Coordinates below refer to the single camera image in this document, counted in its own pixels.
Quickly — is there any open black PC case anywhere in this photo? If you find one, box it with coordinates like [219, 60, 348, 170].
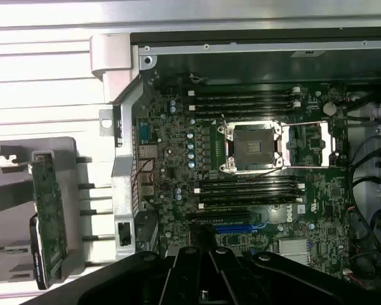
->
[89, 31, 381, 305]

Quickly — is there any open metal socket cover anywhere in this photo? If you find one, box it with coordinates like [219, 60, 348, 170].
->
[281, 122, 339, 168]

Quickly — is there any silver chipset heatsink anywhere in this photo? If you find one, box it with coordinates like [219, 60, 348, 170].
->
[277, 238, 309, 264]

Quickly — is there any blue expansion slot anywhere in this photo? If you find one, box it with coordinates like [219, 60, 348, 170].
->
[214, 224, 251, 233]

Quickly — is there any green motherboard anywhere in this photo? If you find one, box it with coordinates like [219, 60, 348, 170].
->
[136, 72, 353, 274]

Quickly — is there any black expansion slot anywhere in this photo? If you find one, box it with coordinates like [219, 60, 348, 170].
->
[187, 212, 251, 223]

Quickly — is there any CPU socket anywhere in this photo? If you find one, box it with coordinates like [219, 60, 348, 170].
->
[217, 122, 285, 175]

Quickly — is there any grey parts rack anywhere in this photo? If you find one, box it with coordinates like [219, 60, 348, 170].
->
[0, 136, 95, 299]

